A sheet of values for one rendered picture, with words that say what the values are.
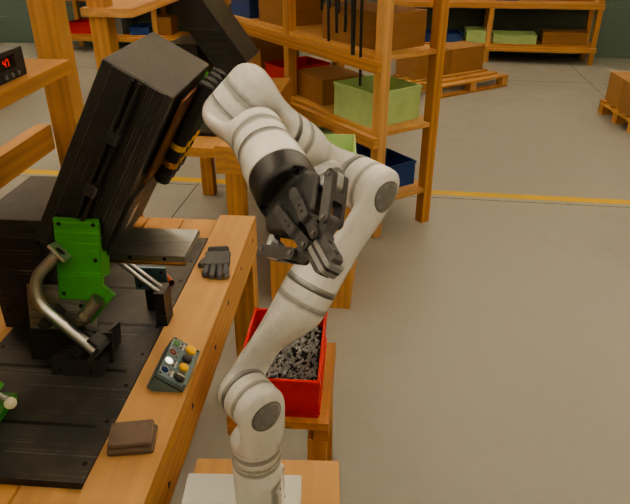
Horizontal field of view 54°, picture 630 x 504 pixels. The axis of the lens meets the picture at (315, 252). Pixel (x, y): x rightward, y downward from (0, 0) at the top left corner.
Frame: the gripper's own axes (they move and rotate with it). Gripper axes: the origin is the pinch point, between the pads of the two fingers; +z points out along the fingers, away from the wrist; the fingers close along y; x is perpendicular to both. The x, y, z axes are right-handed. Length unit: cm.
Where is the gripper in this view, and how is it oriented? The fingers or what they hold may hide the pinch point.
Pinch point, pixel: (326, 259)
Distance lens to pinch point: 60.8
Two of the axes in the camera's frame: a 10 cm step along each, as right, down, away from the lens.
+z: 3.5, 6.5, -6.7
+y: 6.4, -6.9, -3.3
